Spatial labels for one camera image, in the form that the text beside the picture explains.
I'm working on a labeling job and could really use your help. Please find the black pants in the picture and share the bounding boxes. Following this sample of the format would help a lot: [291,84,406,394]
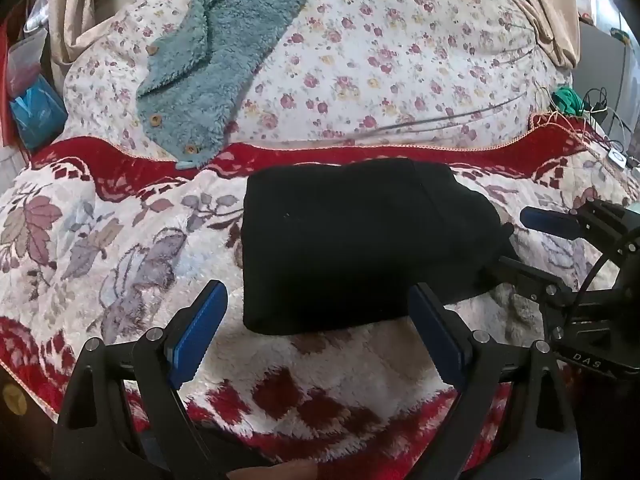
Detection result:
[241,158,516,337]

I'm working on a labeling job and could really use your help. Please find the green yarn bundle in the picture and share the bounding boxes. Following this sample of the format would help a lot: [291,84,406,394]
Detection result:
[550,86,586,116]

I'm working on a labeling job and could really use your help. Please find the teal fleece jacket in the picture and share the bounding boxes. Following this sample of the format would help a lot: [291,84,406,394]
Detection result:
[136,0,333,170]

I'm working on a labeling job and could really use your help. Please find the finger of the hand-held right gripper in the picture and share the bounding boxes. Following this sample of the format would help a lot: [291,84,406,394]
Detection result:
[492,255,576,311]
[520,199,636,241]

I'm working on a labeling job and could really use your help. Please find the white floral quilt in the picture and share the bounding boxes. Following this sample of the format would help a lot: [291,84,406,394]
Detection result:
[62,0,573,153]

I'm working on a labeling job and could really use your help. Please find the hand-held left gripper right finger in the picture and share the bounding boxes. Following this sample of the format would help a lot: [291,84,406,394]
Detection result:
[407,282,583,480]

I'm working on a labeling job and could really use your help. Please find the red hanging cloth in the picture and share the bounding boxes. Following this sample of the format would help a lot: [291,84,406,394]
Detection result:
[2,22,22,146]

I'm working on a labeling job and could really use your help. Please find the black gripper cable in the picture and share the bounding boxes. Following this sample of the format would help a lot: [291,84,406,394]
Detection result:
[569,232,640,313]

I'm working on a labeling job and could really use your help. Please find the clear plastic bag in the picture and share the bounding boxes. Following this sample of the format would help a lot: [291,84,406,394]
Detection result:
[7,27,48,96]

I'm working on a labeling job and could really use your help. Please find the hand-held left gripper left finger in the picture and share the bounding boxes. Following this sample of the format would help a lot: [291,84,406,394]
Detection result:
[52,280,236,480]

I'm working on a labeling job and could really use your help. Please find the black charger cable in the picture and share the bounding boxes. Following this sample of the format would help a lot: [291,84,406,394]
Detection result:
[582,87,640,133]

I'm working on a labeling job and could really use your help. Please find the beige curtain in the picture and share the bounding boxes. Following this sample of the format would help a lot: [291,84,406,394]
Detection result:
[517,0,581,68]
[47,0,101,78]

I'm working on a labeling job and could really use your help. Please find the blue plastic bag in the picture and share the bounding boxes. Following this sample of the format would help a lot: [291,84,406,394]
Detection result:
[10,82,68,151]

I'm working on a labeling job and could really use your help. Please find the red leaf-patterned blanket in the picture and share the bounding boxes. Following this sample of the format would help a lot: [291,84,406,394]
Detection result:
[0,110,640,480]

